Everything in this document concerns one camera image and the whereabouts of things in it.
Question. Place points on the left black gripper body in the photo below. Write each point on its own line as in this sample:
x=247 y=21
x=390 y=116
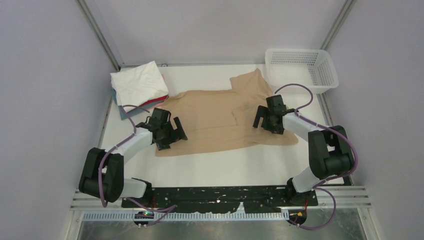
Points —
x=161 y=143

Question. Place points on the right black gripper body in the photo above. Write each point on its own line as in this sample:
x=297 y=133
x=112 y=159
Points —
x=275 y=128

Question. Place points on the beige t shirt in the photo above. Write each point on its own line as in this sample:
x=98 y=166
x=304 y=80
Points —
x=222 y=120

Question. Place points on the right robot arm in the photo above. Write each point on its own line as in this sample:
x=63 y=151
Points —
x=329 y=153

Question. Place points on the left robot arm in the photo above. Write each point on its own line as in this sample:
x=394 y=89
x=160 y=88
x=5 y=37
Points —
x=103 y=174

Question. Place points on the red folded t shirt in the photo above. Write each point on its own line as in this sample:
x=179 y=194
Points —
x=155 y=101

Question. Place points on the blue-grey folded t shirt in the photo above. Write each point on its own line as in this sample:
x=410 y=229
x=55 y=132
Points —
x=125 y=112

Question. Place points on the white folded t shirt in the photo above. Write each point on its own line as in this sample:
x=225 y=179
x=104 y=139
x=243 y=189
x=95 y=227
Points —
x=135 y=86

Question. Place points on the white plastic basket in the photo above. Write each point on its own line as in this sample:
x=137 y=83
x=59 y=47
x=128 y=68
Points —
x=312 y=68

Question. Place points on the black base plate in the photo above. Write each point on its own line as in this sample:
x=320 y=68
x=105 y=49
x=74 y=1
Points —
x=222 y=199

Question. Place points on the aluminium front rail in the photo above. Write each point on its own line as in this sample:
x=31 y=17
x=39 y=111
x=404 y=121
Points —
x=329 y=197

